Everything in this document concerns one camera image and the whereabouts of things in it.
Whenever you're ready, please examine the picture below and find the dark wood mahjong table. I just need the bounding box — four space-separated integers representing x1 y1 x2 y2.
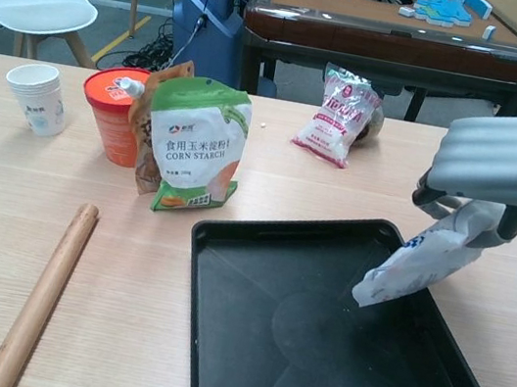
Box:
230 0 517 141

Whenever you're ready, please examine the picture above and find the black floor cable bundle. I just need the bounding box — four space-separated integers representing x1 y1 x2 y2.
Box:
120 22 187 76

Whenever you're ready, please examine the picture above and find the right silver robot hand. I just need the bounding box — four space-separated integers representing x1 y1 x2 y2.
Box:
404 95 517 256

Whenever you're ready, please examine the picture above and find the brown spout pouch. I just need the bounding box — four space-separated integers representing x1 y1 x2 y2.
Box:
99 49 198 201

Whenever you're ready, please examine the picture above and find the green white corn starch pouch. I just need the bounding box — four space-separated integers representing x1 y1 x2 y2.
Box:
132 69 258 226

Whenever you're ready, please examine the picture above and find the red white sugar bag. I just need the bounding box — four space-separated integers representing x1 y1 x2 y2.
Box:
287 57 389 174

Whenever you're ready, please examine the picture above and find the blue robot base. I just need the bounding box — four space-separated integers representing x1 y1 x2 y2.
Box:
159 0 248 96

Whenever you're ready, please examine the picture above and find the clear white powder bag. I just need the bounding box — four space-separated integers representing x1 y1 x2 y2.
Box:
350 181 493 325

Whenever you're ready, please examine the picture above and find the wooden rolling pin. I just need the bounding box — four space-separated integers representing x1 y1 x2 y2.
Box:
0 190 102 387

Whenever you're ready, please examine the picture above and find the black plastic tray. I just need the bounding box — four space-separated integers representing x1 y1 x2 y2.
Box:
164 187 517 387

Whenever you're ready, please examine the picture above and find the blue mahjong tile pile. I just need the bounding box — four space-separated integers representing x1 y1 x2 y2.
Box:
409 0 495 34

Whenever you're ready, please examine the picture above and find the orange tub with lid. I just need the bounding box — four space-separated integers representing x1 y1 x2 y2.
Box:
70 59 157 170

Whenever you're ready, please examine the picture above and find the white paper cup stack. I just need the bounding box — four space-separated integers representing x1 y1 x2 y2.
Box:
0 58 76 141

